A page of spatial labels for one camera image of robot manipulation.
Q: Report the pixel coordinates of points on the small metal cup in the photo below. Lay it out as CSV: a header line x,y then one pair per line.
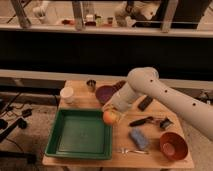
x,y
91,85

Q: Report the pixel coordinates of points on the wooden table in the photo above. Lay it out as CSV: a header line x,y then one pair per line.
x,y
84,99

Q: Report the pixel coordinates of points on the dark red grapes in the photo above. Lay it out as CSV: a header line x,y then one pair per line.
x,y
119,84

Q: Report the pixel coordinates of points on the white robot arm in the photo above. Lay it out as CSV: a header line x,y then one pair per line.
x,y
146,81

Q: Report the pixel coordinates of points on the purple bowl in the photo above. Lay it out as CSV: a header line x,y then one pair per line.
x,y
104,93

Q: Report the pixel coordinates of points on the red bowl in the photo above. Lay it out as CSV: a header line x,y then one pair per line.
x,y
173,146

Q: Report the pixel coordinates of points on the white cup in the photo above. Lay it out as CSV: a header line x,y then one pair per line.
x,y
67,94

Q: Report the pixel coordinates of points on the small black clip object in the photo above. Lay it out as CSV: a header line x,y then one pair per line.
x,y
164,124

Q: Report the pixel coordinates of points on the green plastic tray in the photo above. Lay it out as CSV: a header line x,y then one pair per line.
x,y
80,134

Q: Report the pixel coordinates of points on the silver fork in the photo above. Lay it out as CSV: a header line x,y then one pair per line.
x,y
125,151

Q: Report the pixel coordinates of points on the black rectangular block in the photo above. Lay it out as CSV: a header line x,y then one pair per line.
x,y
145,103

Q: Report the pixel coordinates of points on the orange apple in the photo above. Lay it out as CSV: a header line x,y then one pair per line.
x,y
109,117

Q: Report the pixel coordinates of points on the blue sponge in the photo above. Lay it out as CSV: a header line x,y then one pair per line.
x,y
139,139

